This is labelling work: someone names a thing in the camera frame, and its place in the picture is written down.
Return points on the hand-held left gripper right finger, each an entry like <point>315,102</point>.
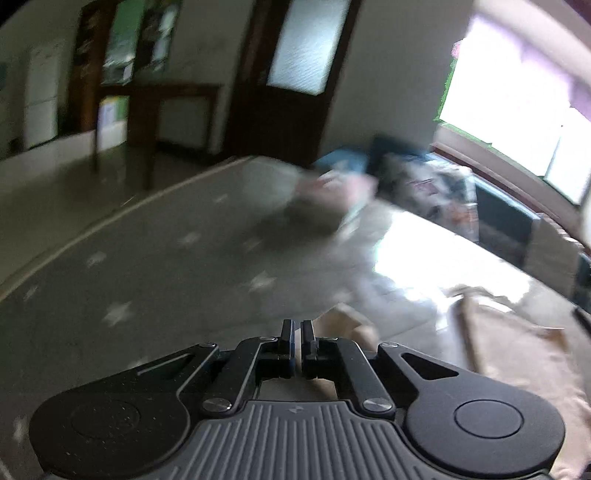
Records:
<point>305,355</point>

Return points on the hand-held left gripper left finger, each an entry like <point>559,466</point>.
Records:
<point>290,355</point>

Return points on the cream garment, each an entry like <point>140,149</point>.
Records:
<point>508,350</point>

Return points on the pink grey cloth pile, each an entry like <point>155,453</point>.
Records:
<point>323,198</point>

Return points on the butterfly print pillow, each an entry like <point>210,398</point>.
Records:
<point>425,189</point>

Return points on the dark wooden glass door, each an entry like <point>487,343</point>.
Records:
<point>286,120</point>

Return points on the blue sofa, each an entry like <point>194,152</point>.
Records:
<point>503,221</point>

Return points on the grey pillow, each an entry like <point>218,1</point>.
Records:
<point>551,254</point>

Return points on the white green box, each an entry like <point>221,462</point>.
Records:
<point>112,122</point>

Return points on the dark wooden side table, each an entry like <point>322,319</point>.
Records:
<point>157,90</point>

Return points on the window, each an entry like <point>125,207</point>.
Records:
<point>508,92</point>

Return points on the white refrigerator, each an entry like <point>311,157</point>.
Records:
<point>44,97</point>

